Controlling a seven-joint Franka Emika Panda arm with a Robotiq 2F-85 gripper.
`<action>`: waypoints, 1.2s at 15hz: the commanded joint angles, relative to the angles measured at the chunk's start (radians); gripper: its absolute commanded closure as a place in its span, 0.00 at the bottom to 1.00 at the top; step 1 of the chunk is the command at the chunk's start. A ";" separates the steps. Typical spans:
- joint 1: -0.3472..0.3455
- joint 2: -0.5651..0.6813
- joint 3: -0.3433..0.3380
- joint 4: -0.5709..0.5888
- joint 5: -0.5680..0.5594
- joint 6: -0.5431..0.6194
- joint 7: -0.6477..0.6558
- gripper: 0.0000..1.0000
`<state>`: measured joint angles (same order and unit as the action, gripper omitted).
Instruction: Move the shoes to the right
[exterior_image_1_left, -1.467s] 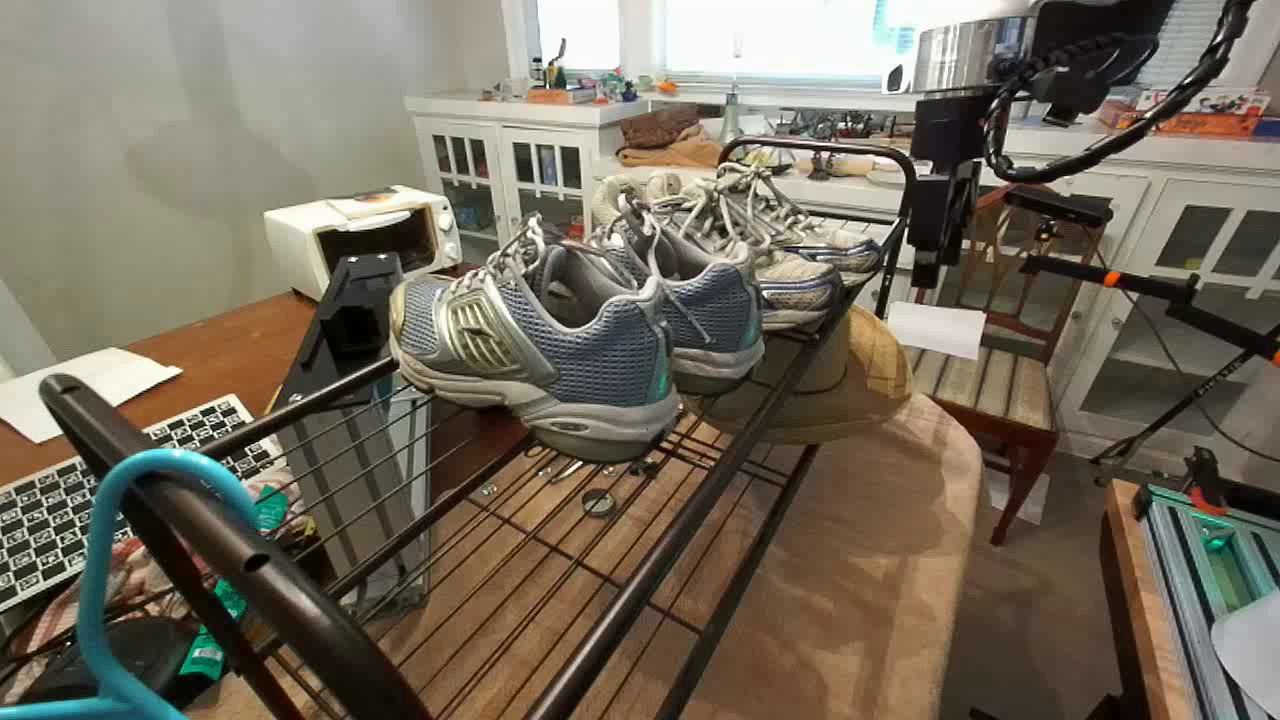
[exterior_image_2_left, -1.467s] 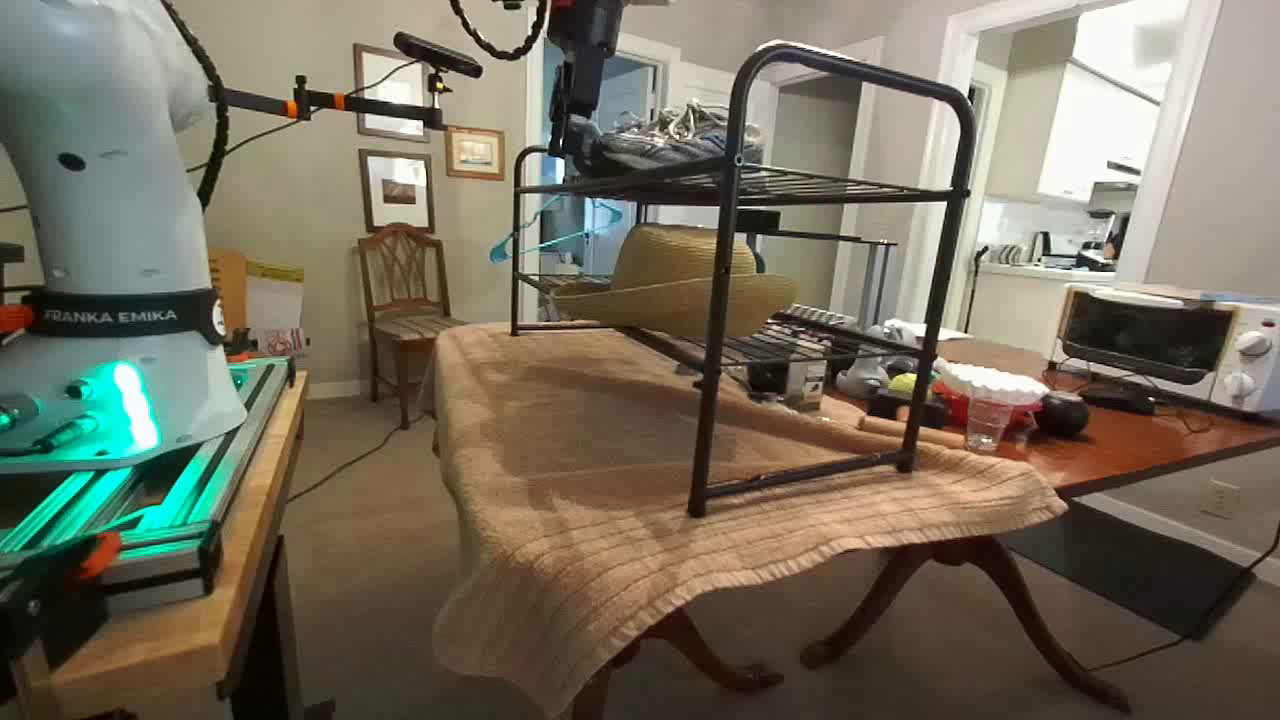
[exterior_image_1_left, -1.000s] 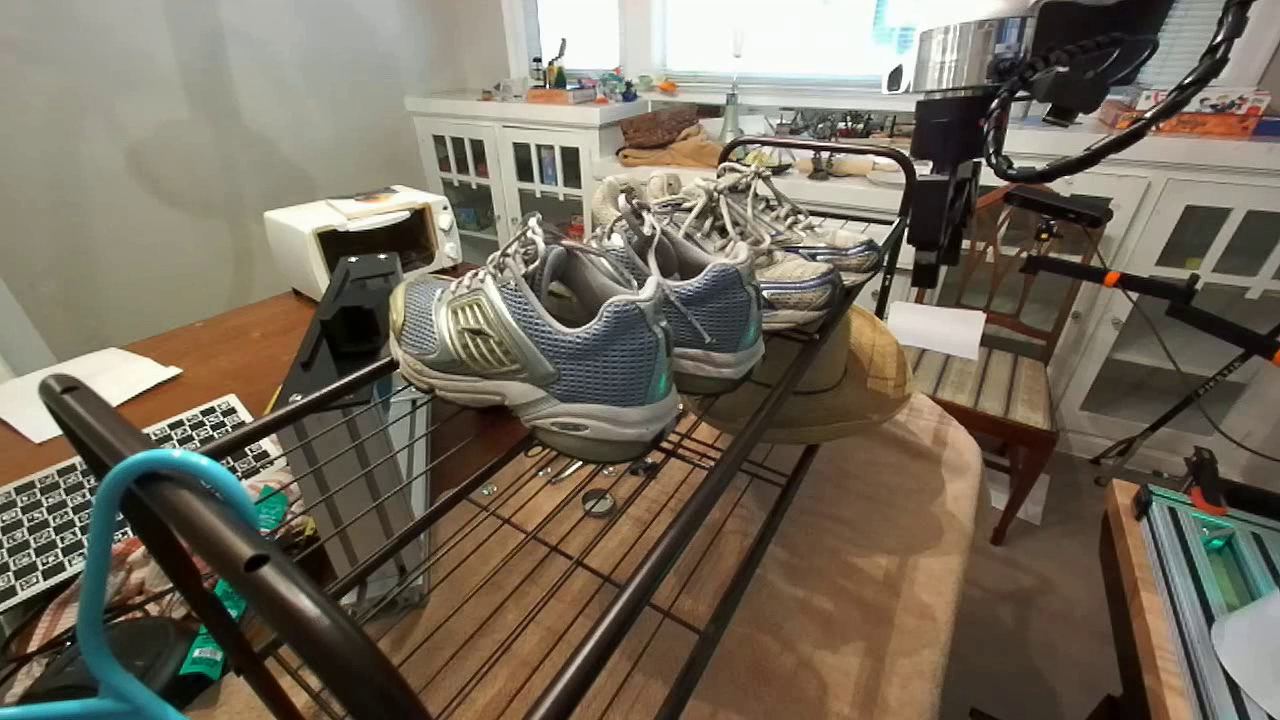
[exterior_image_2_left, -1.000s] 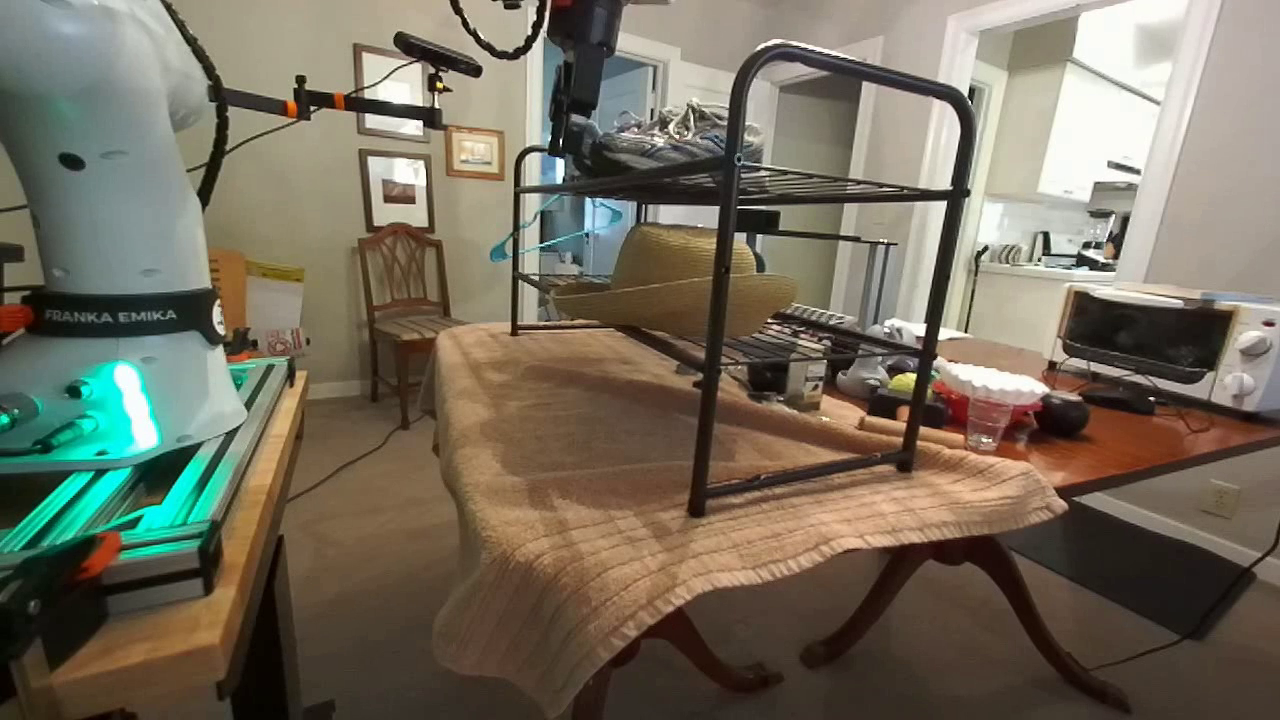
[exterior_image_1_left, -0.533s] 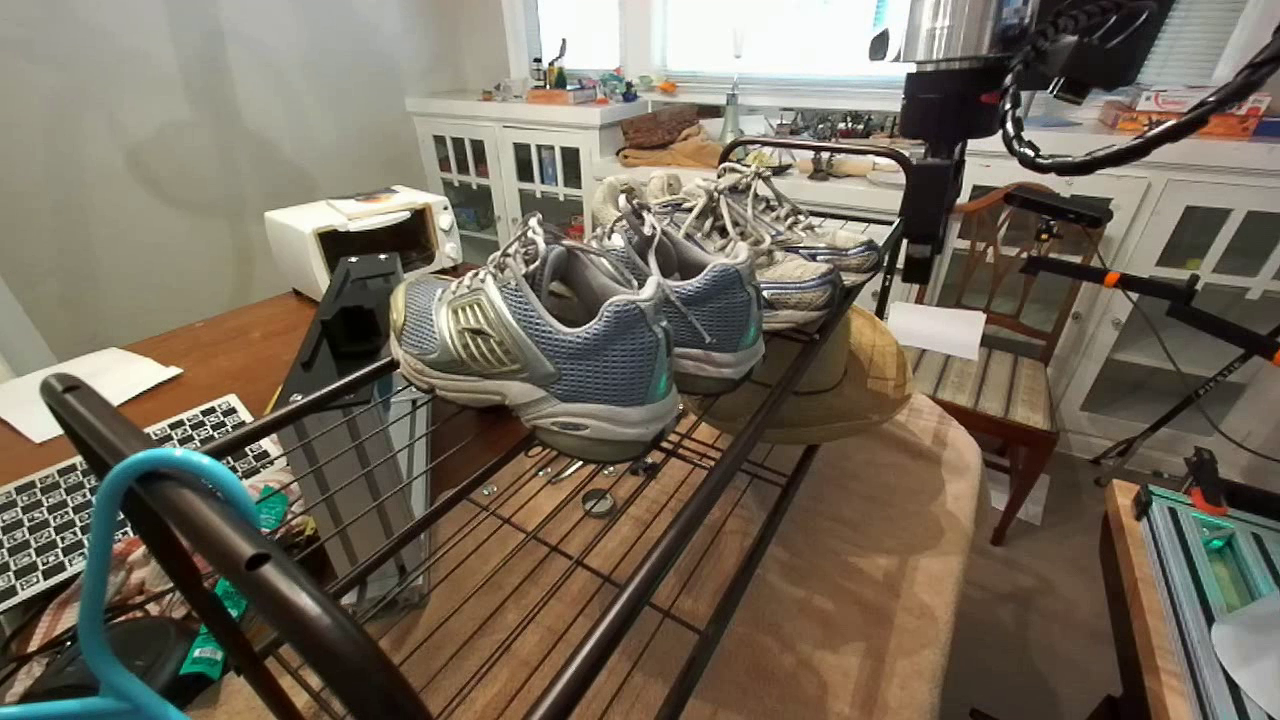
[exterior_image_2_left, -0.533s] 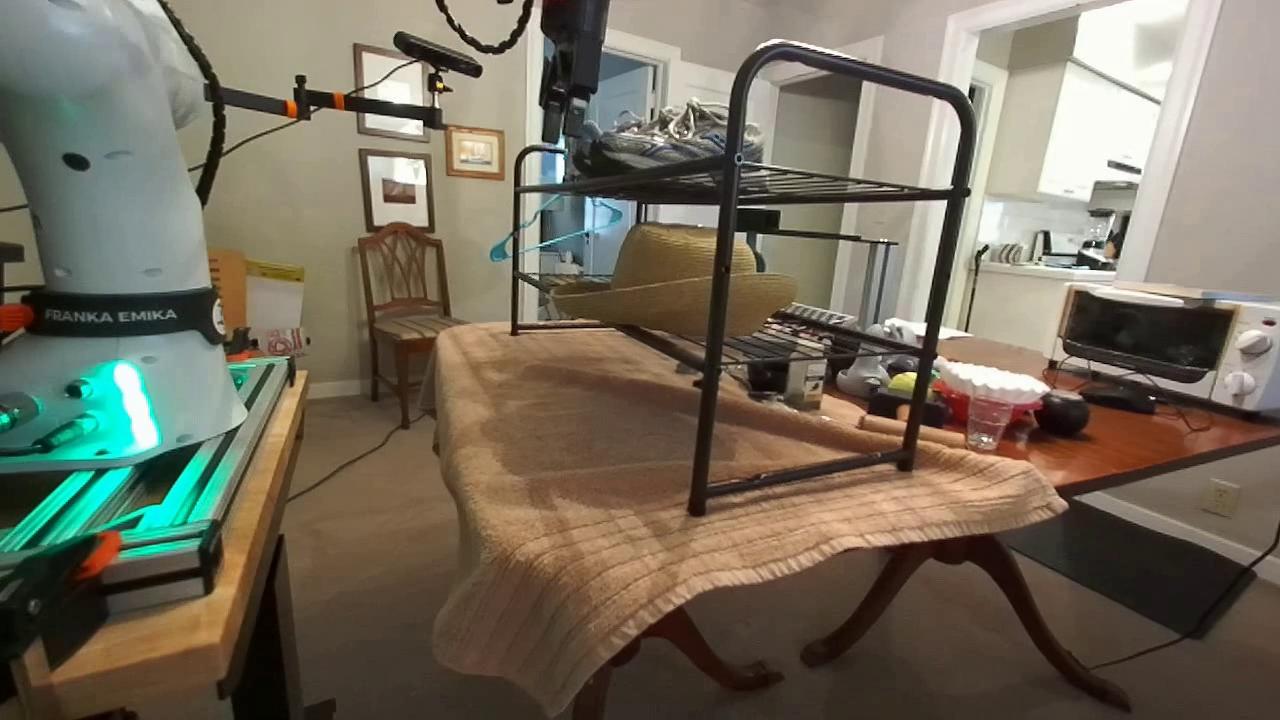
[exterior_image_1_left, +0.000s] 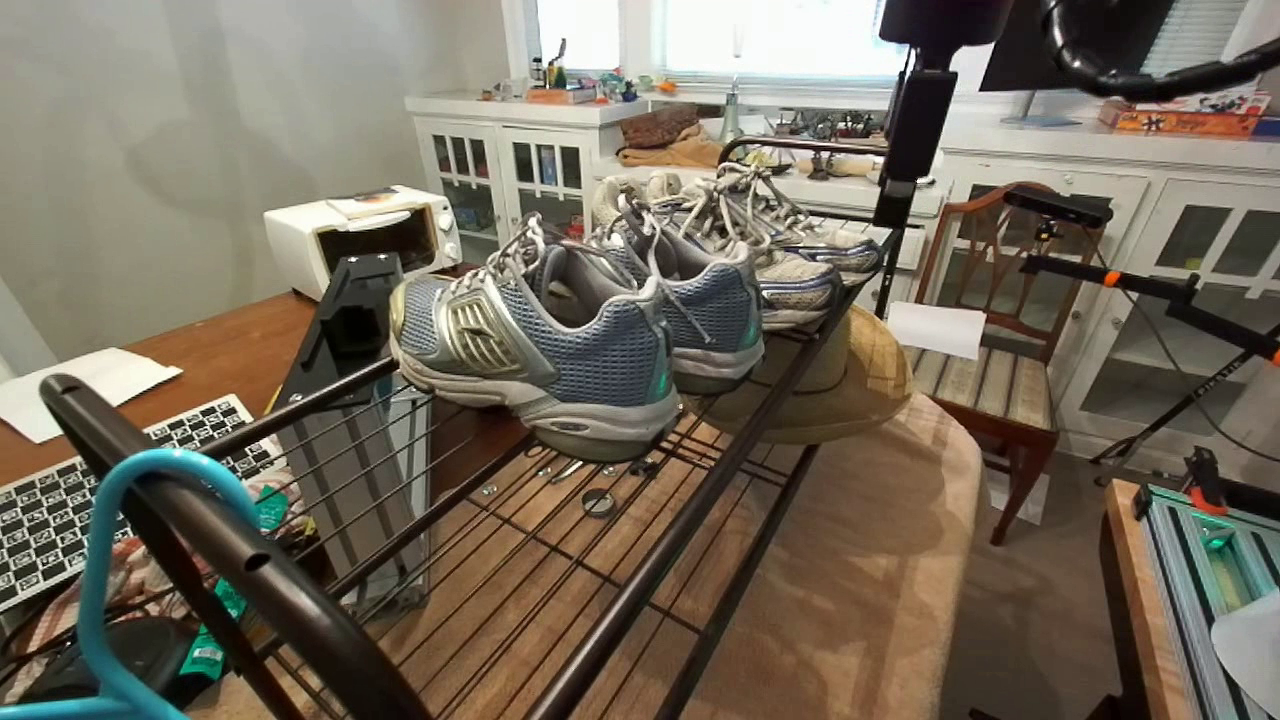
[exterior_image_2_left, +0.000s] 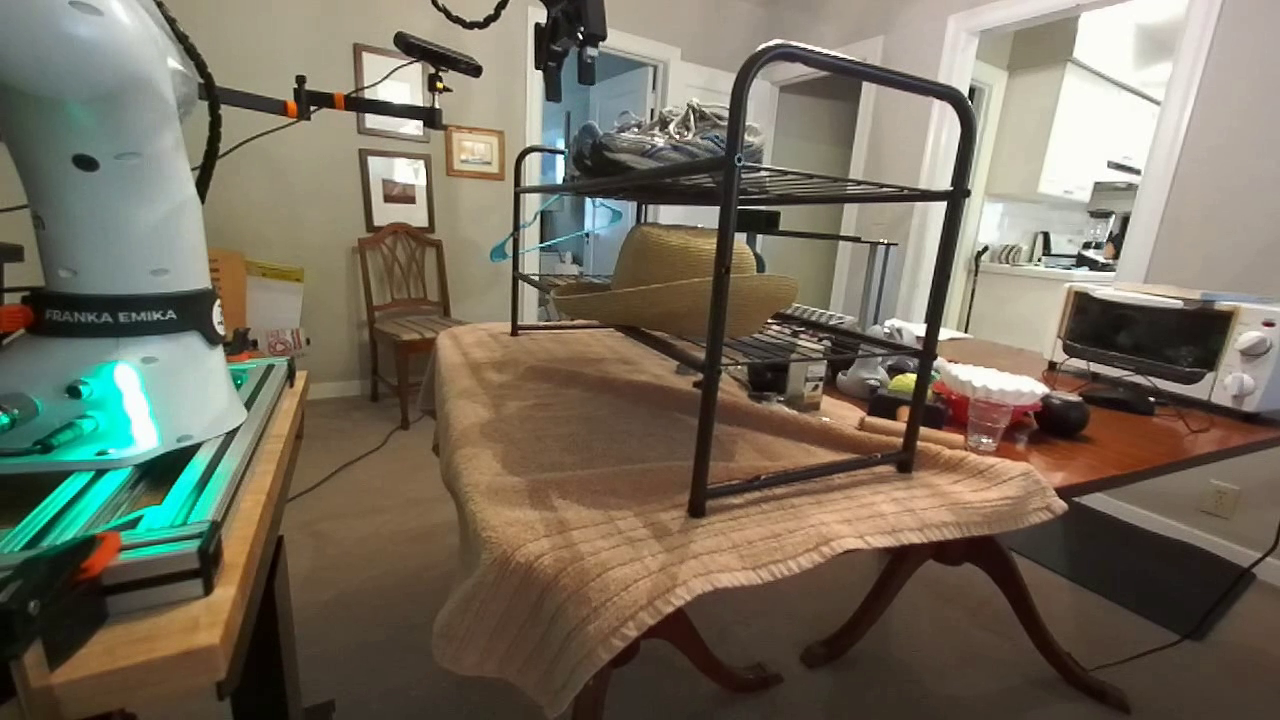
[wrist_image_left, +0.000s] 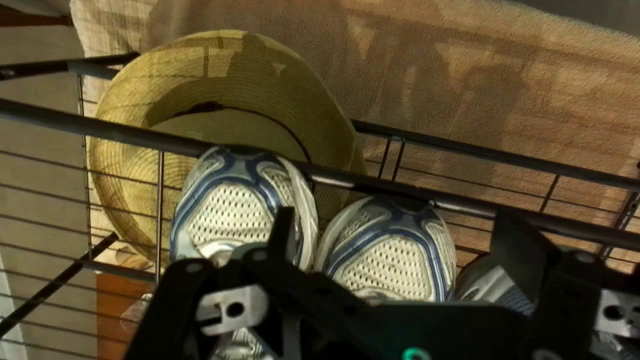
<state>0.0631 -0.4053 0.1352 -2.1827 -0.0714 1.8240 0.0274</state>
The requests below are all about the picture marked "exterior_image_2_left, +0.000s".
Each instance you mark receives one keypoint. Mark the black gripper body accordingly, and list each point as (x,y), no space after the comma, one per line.
(571,26)

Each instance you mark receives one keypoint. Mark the blue grey mesh sneaker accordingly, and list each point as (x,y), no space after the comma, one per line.
(651,146)
(603,153)

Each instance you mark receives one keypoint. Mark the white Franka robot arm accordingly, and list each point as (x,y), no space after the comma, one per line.
(95,200)

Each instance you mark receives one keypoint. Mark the white grey striped sneaker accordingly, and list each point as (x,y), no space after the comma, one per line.
(746,138)
(702,138)

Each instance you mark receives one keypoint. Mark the teal plastic clothes hanger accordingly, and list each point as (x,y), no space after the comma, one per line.
(536,245)

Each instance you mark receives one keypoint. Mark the tan straw hat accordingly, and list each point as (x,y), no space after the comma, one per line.
(683,286)

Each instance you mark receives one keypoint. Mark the brown wooden chair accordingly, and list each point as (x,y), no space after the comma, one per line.
(403,322)

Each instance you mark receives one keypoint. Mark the black metal shoe rack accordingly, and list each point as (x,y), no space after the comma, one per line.
(717,334)

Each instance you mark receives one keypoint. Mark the dark glass jar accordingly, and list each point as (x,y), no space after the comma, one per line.
(769,370)

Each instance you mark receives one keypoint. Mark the black white computer keyboard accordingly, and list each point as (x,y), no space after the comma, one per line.
(840,325)

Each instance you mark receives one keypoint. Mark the yellow white cardboard box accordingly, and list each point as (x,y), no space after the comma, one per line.
(272,307)

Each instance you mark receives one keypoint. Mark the clear glass jar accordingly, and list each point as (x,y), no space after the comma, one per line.
(811,378)

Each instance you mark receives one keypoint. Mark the beige striped table cloth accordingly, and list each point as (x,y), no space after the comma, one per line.
(572,467)

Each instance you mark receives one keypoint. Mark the red white plastic container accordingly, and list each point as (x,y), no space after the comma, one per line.
(994,385)

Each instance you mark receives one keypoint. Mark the kitchen coffee maker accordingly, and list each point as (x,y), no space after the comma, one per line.
(1113,215)

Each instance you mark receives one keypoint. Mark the clear plastic cup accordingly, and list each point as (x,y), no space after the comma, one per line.
(988,427)

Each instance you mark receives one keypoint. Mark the black round object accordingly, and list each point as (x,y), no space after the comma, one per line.
(1067,417)

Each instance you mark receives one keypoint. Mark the white toaster oven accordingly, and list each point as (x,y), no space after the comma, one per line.
(1146,334)

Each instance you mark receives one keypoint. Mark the brown wooden dining table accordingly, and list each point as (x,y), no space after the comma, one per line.
(1134,444)

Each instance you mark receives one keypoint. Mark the wooden robot cart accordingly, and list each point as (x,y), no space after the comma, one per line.
(203,627)

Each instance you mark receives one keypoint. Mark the black orange clamp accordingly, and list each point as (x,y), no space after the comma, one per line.
(54,601)

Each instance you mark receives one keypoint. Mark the dark floor mat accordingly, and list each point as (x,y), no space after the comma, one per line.
(1146,565)

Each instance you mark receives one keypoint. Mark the black stereo camera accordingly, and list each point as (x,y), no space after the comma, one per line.
(437,55)

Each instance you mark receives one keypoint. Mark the small framed wall picture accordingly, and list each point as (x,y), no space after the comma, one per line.
(474,153)

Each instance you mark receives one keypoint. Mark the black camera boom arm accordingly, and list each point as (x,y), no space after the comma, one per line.
(360,104)

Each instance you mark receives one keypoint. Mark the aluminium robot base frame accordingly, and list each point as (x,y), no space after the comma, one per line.
(163,493)

